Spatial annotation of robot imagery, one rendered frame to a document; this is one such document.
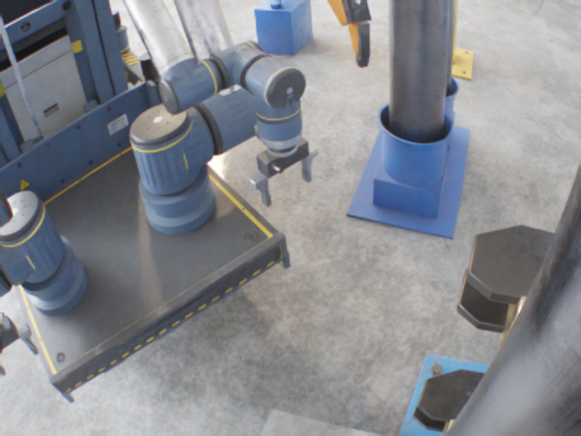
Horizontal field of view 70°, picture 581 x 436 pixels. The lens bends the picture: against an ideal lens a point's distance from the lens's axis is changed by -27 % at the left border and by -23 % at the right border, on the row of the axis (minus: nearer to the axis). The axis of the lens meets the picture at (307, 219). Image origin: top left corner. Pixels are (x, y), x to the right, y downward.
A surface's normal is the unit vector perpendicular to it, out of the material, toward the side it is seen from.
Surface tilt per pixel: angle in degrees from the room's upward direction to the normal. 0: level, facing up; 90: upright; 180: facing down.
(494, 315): 0
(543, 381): 90
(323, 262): 0
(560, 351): 90
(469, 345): 0
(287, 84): 90
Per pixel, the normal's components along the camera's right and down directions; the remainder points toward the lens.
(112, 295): -0.06, -0.68
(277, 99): 0.55, 0.60
